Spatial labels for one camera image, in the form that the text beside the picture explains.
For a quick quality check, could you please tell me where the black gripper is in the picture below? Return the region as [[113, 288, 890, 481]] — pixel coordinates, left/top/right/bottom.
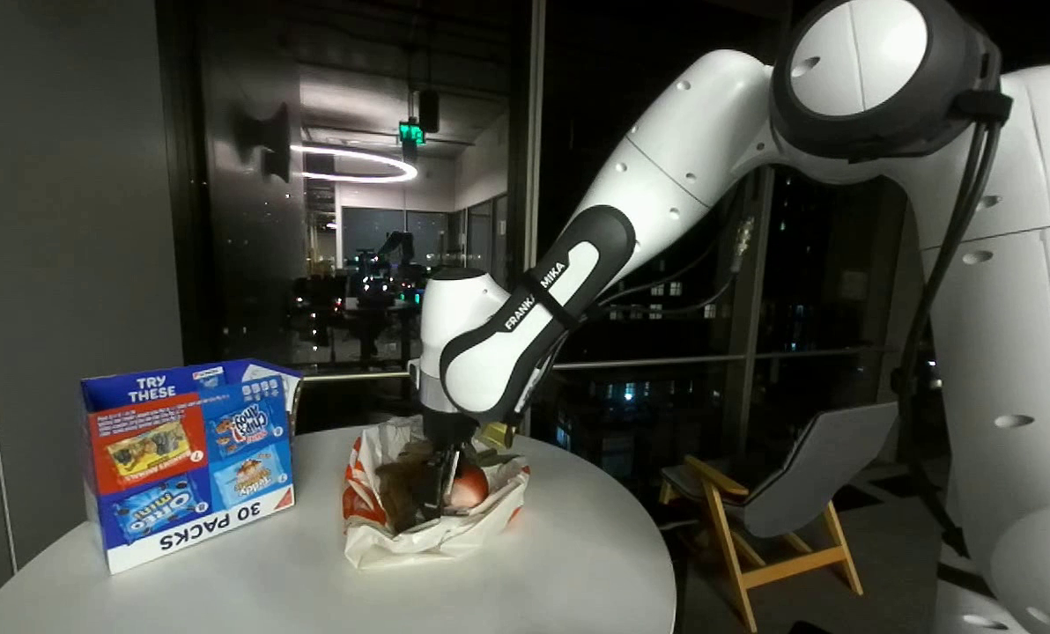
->
[[425, 411, 476, 502]]

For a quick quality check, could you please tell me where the red plush radish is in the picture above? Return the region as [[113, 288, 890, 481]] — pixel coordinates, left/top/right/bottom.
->
[[449, 467, 489, 515]]

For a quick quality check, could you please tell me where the brown plush moose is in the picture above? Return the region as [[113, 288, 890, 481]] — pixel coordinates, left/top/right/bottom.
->
[[377, 454, 445, 532]]

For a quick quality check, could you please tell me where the white orange plastic bag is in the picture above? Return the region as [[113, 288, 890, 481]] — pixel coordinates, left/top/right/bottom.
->
[[341, 416, 527, 570]]

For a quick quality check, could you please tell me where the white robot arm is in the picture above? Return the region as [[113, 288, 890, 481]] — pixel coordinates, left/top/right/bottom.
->
[[419, 0, 1050, 634]]

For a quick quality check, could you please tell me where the round white table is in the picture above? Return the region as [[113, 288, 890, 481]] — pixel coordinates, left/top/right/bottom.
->
[[0, 431, 678, 634]]

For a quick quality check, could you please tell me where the blue snack variety box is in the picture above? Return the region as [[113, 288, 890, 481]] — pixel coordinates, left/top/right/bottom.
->
[[81, 360, 300, 573]]

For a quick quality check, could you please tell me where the wooden folding chair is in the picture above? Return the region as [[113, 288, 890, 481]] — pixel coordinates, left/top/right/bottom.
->
[[660, 403, 897, 634]]

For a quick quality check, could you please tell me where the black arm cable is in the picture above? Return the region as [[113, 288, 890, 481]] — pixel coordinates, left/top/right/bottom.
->
[[600, 46, 1016, 558]]

